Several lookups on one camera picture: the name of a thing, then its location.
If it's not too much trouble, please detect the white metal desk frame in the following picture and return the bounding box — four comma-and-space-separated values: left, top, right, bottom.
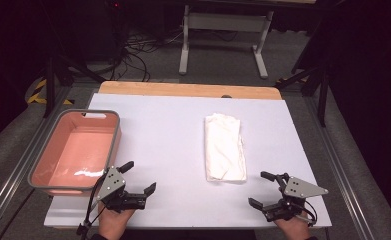
178, 3, 275, 80

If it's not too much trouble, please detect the pink basin with grey rim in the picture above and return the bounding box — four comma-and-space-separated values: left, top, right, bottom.
27, 109, 122, 196

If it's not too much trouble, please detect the yellow black hazard tape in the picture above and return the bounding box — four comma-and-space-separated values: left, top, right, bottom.
27, 78, 75, 106

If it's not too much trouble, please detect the wooden table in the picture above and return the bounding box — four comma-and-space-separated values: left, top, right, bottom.
98, 80, 283, 101

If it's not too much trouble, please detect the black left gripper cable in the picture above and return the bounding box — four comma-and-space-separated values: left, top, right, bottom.
76, 173, 108, 240

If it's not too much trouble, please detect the white table cover board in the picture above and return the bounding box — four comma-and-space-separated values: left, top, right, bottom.
43, 93, 333, 230

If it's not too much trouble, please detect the white cloth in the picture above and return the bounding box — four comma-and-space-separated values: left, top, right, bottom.
204, 112, 248, 183

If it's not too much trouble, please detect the aluminium rail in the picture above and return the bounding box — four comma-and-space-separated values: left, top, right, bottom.
304, 96, 379, 240
0, 87, 99, 240

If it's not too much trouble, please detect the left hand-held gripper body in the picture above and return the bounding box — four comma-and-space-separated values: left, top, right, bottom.
97, 166, 148, 214

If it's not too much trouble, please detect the bundle of black floor cables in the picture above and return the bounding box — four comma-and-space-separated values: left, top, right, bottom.
114, 28, 186, 83

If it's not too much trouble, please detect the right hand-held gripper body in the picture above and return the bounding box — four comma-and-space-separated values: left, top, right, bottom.
262, 173, 329, 223

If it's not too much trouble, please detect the person's left hand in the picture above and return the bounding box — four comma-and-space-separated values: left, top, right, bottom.
97, 201, 136, 240

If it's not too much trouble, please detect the person's right hand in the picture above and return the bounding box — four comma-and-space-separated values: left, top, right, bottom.
274, 214, 312, 240

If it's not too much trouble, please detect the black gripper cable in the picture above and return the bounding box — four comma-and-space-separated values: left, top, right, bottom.
76, 173, 108, 240
296, 199, 318, 228

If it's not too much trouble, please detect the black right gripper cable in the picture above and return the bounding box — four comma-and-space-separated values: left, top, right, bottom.
296, 199, 318, 228

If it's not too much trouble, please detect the black tripod stand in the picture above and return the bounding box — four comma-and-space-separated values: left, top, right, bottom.
42, 53, 107, 118
275, 61, 331, 128

